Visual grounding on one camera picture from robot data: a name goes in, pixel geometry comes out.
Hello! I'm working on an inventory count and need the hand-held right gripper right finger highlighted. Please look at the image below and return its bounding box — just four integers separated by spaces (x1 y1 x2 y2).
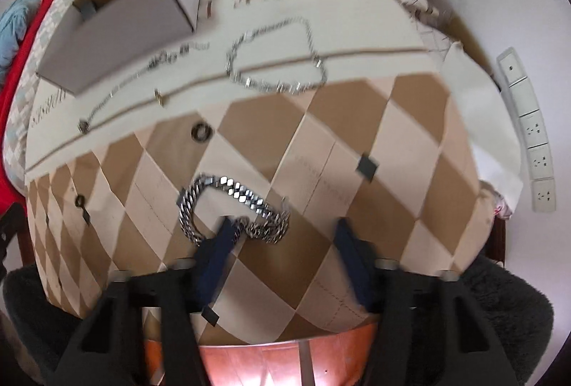
332 219 507 386

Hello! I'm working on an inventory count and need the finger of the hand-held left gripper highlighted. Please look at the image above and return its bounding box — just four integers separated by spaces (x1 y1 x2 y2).
0 202 25 275

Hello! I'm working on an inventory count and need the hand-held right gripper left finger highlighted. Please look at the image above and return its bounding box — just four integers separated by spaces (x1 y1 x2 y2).
47 216 242 386

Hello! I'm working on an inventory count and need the chunky silver chain bracelet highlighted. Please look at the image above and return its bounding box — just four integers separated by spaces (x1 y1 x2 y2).
178 174 290 246

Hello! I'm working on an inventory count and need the small dark earring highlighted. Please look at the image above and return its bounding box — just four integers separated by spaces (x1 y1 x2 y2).
75 195 92 226

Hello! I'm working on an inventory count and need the thin silver chain necklace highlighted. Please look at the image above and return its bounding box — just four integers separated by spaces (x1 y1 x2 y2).
77 41 211 134

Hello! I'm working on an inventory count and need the silver bar link necklace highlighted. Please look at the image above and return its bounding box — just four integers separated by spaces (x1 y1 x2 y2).
225 16 327 96

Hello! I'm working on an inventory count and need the white cardboard box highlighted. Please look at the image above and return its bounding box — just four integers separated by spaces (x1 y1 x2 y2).
36 0 206 94

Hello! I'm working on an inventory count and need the white plastic bag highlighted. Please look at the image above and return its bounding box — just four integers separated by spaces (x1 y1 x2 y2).
493 187 515 222

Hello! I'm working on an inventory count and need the blue duvet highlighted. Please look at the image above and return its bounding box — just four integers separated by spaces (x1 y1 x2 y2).
0 0 105 76

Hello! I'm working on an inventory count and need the white power strip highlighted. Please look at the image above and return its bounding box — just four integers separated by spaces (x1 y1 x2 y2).
496 48 558 214

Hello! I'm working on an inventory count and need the white quilted fabric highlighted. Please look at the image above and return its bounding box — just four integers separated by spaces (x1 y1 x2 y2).
399 0 452 56

